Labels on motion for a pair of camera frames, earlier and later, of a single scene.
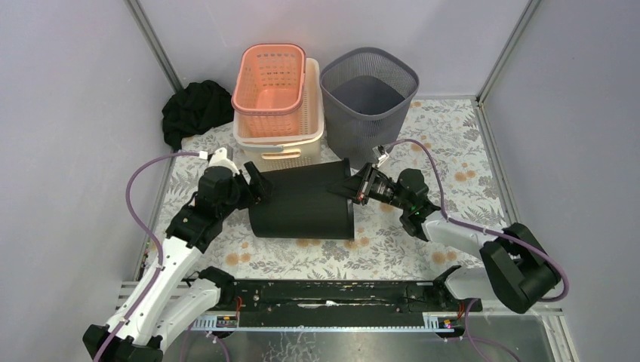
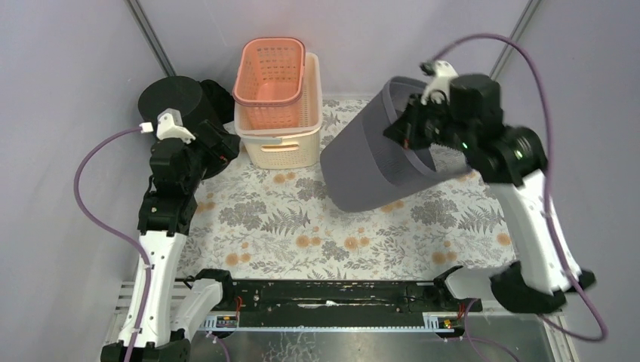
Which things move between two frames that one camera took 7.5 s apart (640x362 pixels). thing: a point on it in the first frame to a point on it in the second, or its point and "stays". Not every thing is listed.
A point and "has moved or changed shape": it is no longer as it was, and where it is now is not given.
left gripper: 247,185 to 220,142
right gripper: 358,187 to 404,132
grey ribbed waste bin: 366,92 has moved or changed shape
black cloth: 200,107 stays
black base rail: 343,296 stays
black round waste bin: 301,206 to 183,93
